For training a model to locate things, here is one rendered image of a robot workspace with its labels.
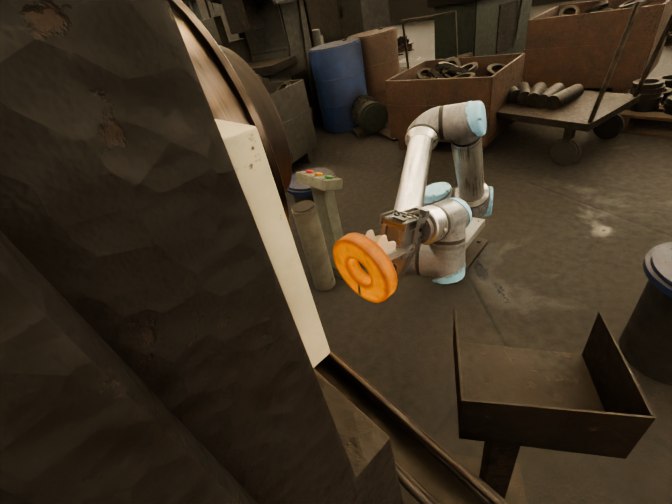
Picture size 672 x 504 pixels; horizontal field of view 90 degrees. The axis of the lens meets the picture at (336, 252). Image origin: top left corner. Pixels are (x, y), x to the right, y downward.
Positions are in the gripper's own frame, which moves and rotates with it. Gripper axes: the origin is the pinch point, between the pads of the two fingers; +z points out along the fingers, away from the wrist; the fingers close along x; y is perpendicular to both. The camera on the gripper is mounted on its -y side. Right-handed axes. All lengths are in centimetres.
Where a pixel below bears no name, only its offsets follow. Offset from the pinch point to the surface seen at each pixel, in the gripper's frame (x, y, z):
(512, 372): 28.8, -20.1, -16.6
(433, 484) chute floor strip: 29.1, -25.9, 11.2
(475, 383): 24.6, -21.5, -9.5
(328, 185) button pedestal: -76, -11, -57
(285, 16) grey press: -332, 94, -215
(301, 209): -82, -22, -45
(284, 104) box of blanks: -230, 13, -139
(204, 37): -3.7, 37.2, 26.1
